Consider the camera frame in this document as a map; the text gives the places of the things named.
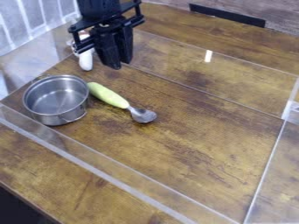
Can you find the small stainless steel pot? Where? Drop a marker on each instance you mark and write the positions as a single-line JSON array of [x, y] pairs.
[[56, 99]]

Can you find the clear acrylic barrier walls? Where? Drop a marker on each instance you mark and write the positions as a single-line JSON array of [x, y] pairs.
[[188, 140]]

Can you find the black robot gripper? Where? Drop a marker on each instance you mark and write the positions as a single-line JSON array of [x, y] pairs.
[[105, 29]]

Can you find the black strip on table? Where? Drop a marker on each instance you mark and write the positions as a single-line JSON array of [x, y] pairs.
[[247, 20]]

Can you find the white and red toy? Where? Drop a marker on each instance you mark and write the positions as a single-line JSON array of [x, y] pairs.
[[85, 59]]

